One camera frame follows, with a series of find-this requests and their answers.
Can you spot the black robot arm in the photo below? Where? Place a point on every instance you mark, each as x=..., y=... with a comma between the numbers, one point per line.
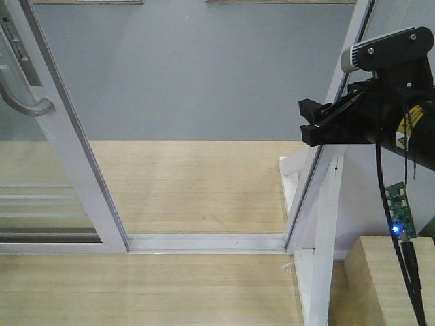
x=421, y=154

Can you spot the aluminium door floor track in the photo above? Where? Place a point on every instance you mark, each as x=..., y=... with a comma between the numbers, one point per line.
x=206, y=244

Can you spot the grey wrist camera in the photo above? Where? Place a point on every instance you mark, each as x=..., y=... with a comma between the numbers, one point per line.
x=388, y=50

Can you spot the white support brace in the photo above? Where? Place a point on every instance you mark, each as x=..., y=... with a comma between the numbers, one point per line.
x=313, y=272

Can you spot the white door frame post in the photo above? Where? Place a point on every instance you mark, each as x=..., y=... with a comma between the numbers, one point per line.
x=313, y=213

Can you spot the white framed sliding glass door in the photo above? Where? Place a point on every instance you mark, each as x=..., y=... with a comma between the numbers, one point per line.
x=54, y=199

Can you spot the green circuit board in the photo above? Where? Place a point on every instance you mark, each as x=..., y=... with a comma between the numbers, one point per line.
x=402, y=220

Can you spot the light wooden block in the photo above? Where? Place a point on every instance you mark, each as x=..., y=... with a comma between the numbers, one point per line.
x=376, y=284

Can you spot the grey metal door handle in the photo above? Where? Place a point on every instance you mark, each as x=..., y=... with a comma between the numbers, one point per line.
x=15, y=88

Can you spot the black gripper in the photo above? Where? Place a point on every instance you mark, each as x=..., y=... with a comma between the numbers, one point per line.
x=397, y=105

